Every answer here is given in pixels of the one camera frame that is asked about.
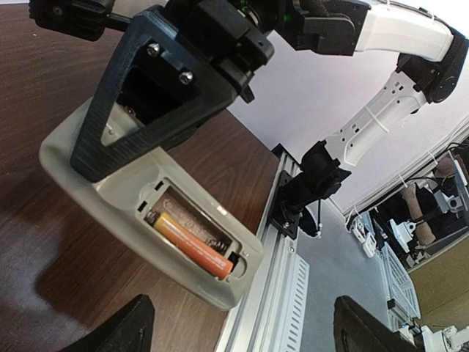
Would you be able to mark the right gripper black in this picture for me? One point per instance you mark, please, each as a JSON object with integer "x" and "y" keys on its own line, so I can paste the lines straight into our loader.
{"x": 221, "y": 34}

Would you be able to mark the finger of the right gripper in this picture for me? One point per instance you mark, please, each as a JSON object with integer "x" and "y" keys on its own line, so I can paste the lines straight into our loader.
{"x": 172, "y": 90}

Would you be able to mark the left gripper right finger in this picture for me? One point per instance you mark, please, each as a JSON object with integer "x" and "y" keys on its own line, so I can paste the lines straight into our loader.
{"x": 355, "y": 329}

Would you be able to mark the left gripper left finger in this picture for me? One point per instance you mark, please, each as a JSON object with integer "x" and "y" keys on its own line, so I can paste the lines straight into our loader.
{"x": 128, "y": 329}

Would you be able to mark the orange AA battery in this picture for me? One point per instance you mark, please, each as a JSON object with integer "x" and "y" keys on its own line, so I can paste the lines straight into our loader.
{"x": 194, "y": 248}

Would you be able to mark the white remote control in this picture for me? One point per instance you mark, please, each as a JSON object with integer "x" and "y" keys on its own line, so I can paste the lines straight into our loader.
{"x": 128, "y": 202}

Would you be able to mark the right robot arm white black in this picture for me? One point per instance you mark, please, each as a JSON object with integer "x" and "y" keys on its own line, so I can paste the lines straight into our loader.
{"x": 431, "y": 56}

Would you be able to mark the aluminium front rail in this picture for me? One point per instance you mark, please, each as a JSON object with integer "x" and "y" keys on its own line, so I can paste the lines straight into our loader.
{"x": 270, "y": 315}

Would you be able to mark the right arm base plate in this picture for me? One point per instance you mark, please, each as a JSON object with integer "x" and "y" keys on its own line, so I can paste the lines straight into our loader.
{"x": 284, "y": 213}

